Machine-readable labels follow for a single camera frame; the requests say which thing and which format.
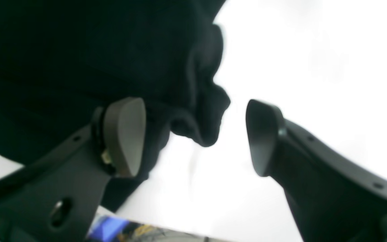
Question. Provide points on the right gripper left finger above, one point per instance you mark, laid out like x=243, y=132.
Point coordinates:
x=55, y=199

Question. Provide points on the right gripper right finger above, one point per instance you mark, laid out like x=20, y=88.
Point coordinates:
x=331, y=198

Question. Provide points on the black T-shirt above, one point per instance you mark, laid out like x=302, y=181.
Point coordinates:
x=61, y=59

